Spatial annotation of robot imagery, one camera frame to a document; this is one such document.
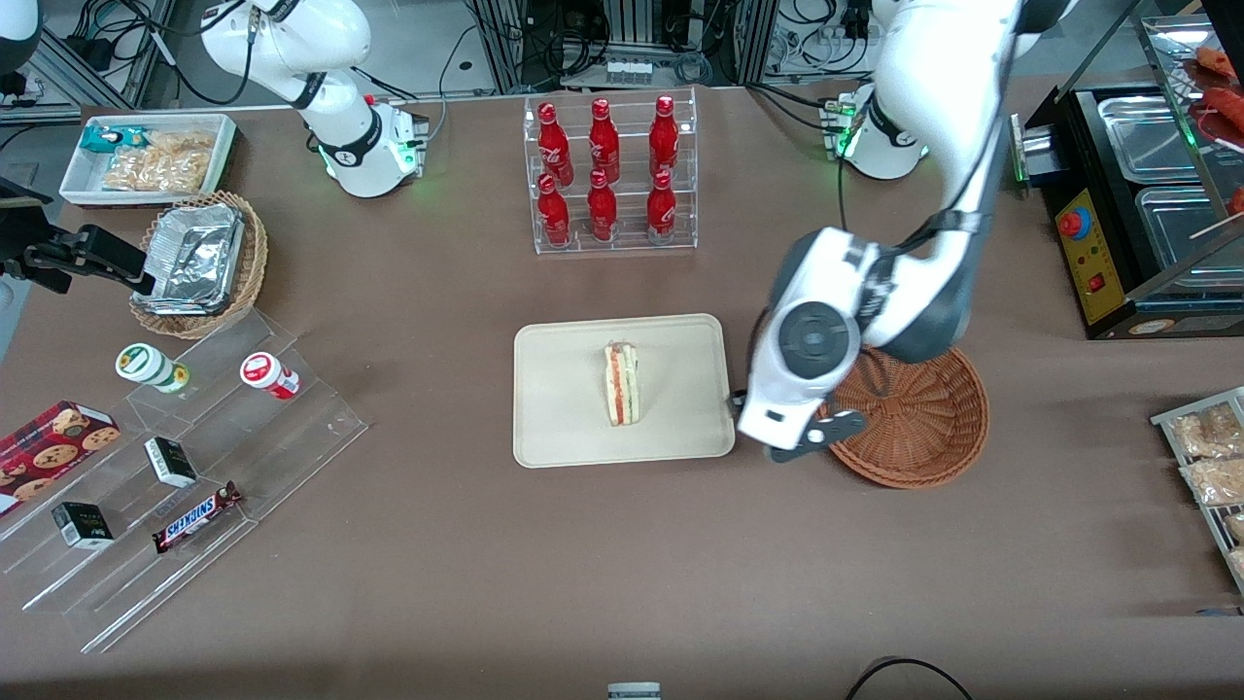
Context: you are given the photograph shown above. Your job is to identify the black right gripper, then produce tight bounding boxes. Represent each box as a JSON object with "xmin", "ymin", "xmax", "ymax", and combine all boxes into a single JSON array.
[{"xmin": 0, "ymin": 206, "xmax": 157, "ymax": 296}]

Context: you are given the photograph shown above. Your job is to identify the triangular sandwich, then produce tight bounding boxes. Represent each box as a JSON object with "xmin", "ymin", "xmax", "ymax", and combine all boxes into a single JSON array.
[{"xmin": 603, "ymin": 339, "xmax": 643, "ymax": 428}]

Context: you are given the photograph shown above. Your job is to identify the light brown wicker basket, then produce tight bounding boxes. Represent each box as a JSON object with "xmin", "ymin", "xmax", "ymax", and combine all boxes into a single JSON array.
[{"xmin": 128, "ymin": 190, "xmax": 270, "ymax": 340}]

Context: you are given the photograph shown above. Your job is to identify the beige plastic tray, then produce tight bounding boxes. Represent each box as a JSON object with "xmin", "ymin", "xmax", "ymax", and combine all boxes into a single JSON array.
[{"xmin": 512, "ymin": 313, "xmax": 737, "ymax": 470}]

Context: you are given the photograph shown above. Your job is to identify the dark brown wicker basket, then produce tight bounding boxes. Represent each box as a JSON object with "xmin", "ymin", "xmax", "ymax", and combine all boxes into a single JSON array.
[{"xmin": 814, "ymin": 344, "xmax": 991, "ymax": 489}]

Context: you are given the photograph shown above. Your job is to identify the stacked foil containers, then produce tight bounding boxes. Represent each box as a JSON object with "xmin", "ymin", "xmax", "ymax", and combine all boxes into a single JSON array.
[{"xmin": 142, "ymin": 202, "xmax": 247, "ymax": 315}]

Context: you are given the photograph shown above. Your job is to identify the white rectangular snack bin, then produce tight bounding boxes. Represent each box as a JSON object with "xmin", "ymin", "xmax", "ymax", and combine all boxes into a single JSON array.
[{"xmin": 59, "ymin": 113, "xmax": 240, "ymax": 209}]

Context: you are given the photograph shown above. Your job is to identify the clear bag of crackers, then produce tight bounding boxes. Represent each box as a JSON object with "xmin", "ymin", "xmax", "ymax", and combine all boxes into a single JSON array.
[{"xmin": 101, "ymin": 130, "xmax": 217, "ymax": 194}]

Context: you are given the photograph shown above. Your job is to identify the green lid white cup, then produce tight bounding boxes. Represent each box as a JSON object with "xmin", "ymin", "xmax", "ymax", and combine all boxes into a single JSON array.
[{"xmin": 115, "ymin": 342, "xmax": 191, "ymax": 396}]

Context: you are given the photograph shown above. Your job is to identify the teal snack packet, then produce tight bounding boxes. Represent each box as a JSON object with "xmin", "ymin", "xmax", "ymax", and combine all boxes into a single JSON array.
[{"xmin": 79, "ymin": 125, "xmax": 149, "ymax": 156}]

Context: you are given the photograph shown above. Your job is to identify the red lid white cup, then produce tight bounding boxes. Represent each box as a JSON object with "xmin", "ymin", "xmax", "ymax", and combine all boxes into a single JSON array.
[{"xmin": 239, "ymin": 351, "xmax": 301, "ymax": 402}]

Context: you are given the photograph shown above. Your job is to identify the red cookie box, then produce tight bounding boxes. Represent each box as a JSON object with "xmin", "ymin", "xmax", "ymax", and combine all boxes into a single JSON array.
[{"xmin": 0, "ymin": 400, "xmax": 122, "ymax": 517}]

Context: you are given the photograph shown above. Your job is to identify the small black carton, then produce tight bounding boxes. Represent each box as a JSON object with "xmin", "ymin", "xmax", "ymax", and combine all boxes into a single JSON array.
[
  {"xmin": 51, "ymin": 501, "xmax": 116, "ymax": 551},
  {"xmin": 143, "ymin": 437, "xmax": 199, "ymax": 489}
]

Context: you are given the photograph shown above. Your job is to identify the red cola bottle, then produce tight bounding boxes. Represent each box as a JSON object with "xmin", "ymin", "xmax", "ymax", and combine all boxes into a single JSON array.
[
  {"xmin": 537, "ymin": 102, "xmax": 574, "ymax": 188},
  {"xmin": 537, "ymin": 173, "xmax": 571, "ymax": 247},
  {"xmin": 589, "ymin": 97, "xmax": 621, "ymax": 186},
  {"xmin": 587, "ymin": 168, "xmax": 618, "ymax": 243},
  {"xmin": 649, "ymin": 94, "xmax": 680, "ymax": 181},
  {"xmin": 646, "ymin": 169, "xmax": 677, "ymax": 240}
]

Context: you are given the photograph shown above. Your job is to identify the clear acrylic stepped display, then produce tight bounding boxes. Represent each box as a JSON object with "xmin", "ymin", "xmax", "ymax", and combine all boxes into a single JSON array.
[{"xmin": 0, "ymin": 308, "xmax": 369, "ymax": 655}]

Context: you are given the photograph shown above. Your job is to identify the clear acrylic bottle rack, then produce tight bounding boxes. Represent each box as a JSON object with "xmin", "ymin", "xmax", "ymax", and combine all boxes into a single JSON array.
[{"xmin": 523, "ymin": 87, "xmax": 699, "ymax": 256}]

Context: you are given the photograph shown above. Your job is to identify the Snickers chocolate bar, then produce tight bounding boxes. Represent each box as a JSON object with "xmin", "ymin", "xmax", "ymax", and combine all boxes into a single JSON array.
[{"xmin": 152, "ymin": 480, "xmax": 244, "ymax": 555}]

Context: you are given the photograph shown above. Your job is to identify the black food warmer machine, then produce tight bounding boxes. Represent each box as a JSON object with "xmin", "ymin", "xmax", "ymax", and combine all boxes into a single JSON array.
[{"xmin": 1009, "ymin": 12, "xmax": 1244, "ymax": 340}]

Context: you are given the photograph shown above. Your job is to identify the steel warmer pan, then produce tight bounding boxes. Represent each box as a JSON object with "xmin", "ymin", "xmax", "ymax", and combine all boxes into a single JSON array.
[
  {"xmin": 1096, "ymin": 93, "xmax": 1204, "ymax": 185},
  {"xmin": 1134, "ymin": 184, "xmax": 1244, "ymax": 270}
]

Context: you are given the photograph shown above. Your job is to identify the clear bag of snacks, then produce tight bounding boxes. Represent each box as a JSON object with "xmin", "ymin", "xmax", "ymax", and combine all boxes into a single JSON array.
[
  {"xmin": 1179, "ymin": 457, "xmax": 1244, "ymax": 508},
  {"xmin": 1169, "ymin": 402, "xmax": 1244, "ymax": 460}
]

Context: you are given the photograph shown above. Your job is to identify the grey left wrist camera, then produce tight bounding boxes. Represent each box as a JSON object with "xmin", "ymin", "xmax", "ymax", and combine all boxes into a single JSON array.
[{"xmin": 767, "ymin": 407, "xmax": 868, "ymax": 465}]

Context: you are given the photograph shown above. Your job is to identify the black cable loop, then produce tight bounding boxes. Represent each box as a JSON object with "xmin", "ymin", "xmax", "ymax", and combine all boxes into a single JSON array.
[{"xmin": 843, "ymin": 657, "xmax": 975, "ymax": 700}]

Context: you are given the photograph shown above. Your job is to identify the grey wire rack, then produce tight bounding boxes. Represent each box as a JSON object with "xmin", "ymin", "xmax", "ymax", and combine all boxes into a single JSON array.
[{"xmin": 1150, "ymin": 386, "xmax": 1244, "ymax": 596}]

